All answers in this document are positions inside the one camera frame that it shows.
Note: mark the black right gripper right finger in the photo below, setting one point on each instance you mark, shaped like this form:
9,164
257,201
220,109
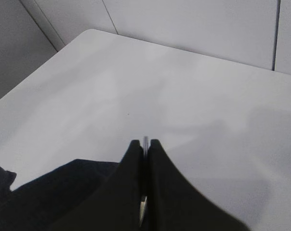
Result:
174,204

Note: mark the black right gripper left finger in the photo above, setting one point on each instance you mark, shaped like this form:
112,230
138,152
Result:
114,206

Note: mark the dark navy lunch bag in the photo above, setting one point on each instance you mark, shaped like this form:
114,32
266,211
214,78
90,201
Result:
37,204

